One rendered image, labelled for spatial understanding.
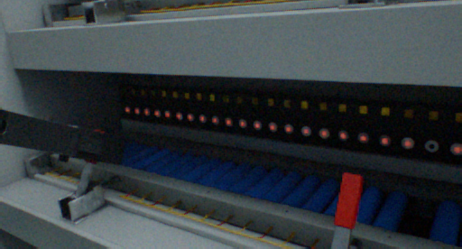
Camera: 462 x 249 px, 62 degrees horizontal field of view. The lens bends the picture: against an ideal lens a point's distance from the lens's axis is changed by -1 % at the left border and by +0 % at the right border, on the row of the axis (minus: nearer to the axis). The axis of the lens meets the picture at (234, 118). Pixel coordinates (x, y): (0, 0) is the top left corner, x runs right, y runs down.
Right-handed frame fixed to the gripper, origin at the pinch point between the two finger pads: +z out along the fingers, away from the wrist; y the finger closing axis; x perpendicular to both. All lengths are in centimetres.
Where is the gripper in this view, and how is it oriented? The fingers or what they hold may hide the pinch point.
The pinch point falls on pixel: (88, 144)
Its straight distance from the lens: 42.2
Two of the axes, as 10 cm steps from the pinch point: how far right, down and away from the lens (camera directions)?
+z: 5.2, 2.3, 8.2
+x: 2.0, -9.7, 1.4
